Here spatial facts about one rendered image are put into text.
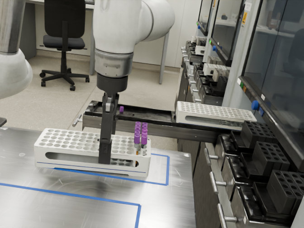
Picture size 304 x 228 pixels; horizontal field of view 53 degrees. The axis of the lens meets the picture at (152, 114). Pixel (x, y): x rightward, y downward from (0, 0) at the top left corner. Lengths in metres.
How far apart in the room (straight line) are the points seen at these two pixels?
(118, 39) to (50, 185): 0.38
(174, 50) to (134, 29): 4.01
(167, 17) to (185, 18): 3.81
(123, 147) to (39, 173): 0.22
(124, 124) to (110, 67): 0.47
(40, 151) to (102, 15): 0.37
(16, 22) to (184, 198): 0.85
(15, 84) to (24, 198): 0.67
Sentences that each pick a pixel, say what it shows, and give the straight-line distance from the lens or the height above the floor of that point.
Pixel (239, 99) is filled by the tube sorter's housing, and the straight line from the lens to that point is 1.28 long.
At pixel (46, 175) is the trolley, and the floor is 0.82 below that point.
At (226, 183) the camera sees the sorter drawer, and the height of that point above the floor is 0.76.
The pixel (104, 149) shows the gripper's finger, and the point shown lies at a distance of 0.75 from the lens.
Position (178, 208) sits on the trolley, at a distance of 0.74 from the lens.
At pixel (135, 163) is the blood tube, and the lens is 0.80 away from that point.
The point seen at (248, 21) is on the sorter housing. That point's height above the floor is 1.19.
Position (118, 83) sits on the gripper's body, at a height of 1.06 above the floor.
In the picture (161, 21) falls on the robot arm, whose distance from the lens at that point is 0.79.
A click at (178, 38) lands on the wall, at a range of 4.66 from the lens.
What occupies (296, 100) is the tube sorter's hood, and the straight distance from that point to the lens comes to 0.79.
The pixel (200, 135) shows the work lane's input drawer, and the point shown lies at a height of 0.79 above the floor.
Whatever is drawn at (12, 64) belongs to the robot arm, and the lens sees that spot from 1.27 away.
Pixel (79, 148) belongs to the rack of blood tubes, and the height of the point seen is 0.88.
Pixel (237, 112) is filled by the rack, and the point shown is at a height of 0.86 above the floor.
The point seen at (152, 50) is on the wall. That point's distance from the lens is 4.69.
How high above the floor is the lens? 1.30
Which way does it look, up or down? 24 degrees down
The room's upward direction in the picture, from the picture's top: 8 degrees clockwise
